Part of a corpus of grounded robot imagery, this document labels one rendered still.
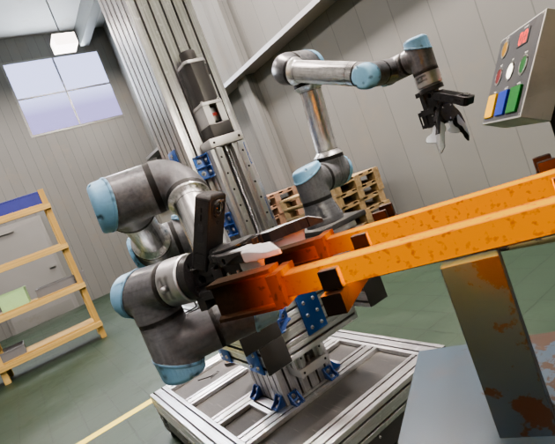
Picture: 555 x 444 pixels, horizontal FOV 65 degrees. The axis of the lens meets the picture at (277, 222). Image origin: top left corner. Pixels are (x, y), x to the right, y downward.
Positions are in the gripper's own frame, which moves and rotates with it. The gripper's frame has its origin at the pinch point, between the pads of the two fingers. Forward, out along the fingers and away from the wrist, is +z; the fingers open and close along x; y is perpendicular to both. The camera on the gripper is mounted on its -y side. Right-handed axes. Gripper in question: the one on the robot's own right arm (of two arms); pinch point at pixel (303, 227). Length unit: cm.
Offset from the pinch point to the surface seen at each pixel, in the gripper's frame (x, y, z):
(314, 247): 0.5, 2.9, 0.7
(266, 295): 13.0, 3.9, -0.8
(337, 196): -376, 31, -126
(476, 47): -386, -51, 35
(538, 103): -88, -1, 37
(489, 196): 1.3, 2.6, 21.7
